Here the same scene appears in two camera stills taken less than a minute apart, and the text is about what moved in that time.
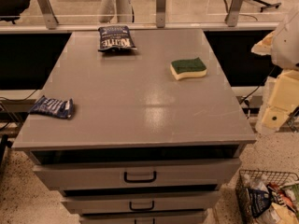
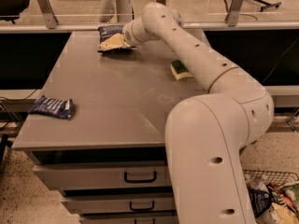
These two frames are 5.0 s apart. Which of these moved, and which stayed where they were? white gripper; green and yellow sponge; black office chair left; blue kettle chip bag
Moved: white gripper
Stayed: black office chair left; blue kettle chip bag; green and yellow sponge
